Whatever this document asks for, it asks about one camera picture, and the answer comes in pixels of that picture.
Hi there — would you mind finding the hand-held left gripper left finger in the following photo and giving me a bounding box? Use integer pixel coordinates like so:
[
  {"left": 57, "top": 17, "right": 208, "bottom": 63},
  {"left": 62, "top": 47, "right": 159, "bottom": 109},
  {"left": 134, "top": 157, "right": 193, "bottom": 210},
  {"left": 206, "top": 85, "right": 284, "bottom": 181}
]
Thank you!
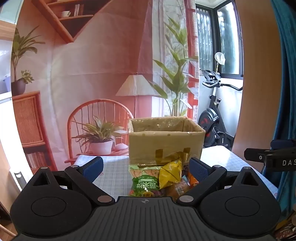
[{"left": 28, "top": 156, "right": 115, "bottom": 206}]

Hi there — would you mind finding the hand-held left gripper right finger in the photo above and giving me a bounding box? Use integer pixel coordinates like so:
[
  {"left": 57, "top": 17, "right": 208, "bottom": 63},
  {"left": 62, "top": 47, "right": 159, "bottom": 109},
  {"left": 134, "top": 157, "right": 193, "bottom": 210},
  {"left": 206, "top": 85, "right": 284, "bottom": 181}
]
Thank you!
[{"left": 177, "top": 157, "right": 264, "bottom": 206}]

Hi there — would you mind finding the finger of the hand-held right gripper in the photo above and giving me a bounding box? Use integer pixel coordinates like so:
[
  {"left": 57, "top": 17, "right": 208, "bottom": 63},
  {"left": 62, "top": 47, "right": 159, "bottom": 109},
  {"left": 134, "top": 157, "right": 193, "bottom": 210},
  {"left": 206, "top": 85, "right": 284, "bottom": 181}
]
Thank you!
[
  {"left": 270, "top": 139, "right": 296, "bottom": 151},
  {"left": 244, "top": 148, "right": 272, "bottom": 163}
]

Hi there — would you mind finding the brown snack packet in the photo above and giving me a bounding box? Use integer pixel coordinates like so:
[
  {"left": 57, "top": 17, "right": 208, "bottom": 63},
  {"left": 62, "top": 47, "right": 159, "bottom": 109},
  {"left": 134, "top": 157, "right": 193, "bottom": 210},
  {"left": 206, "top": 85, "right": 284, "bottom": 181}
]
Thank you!
[{"left": 162, "top": 182, "right": 192, "bottom": 202}]

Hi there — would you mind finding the yellow snack bag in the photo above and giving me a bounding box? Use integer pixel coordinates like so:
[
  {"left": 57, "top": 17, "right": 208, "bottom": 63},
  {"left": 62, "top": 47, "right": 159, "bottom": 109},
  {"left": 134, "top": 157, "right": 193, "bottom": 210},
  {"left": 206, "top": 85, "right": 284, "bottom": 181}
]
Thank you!
[{"left": 159, "top": 159, "right": 183, "bottom": 189}]

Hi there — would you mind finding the brown cardboard box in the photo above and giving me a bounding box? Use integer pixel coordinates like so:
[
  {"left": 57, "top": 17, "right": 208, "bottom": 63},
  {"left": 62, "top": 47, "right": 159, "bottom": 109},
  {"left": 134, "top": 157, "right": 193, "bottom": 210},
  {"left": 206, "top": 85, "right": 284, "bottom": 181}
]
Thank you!
[{"left": 128, "top": 116, "right": 206, "bottom": 166}]

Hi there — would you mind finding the green snack bag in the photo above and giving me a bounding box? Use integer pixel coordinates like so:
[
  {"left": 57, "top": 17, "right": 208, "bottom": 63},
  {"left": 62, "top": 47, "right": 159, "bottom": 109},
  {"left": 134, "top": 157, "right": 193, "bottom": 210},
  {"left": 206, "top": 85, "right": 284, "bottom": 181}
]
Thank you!
[{"left": 128, "top": 164, "right": 162, "bottom": 197}]

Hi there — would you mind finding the checked tablecloth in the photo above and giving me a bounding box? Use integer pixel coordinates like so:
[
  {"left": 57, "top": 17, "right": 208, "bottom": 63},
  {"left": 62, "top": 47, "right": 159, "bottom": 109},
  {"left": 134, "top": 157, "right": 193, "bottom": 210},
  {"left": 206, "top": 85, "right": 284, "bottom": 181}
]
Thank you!
[{"left": 69, "top": 145, "right": 278, "bottom": 200}]

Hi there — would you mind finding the blue curtain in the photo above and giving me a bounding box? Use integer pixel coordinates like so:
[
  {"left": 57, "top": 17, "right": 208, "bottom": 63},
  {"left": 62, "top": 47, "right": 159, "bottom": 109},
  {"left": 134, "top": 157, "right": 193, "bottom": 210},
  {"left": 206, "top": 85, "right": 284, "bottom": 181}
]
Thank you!
[{"left": 270, "top": 0, "right": 296, "bottom": 209}]

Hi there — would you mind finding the black exercise bike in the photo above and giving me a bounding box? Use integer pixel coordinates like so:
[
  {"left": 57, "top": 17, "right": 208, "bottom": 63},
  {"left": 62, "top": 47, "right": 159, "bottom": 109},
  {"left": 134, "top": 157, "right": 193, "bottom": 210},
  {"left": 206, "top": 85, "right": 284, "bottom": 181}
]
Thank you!
[{"left": 198, "top": 68, "right": 243, "bottom": 149}]

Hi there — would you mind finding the wooden door panel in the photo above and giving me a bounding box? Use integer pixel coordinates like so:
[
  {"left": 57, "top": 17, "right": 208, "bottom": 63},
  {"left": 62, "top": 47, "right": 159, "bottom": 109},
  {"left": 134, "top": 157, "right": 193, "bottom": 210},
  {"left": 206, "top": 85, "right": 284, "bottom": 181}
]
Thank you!
[{"left": 232, "top": 0, "right": 289, "bottom": 193}]

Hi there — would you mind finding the white cloth pouch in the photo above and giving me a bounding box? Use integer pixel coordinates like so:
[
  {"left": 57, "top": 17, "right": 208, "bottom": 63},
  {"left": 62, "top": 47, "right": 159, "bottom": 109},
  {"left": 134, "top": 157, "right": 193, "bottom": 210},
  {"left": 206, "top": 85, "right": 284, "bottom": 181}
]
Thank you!
[{"left": 215, "top": 52, "right": 226, "bottom": 66}]

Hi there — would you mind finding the black framed window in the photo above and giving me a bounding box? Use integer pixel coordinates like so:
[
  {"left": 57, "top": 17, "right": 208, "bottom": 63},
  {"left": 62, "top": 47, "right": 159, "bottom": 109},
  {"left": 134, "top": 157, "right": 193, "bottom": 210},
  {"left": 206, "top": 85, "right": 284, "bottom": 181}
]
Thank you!
[{"left": 195, "top": 2, "right": 243, "bottom": 80}]

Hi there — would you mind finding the printed room wall backdrop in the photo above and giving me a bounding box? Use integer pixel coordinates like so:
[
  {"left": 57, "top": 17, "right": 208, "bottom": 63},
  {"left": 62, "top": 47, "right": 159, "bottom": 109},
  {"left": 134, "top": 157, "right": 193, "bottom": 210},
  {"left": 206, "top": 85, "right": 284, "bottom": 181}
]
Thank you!
[{"left": 10, "top": 0, "right": 199, "bottom": 169}]

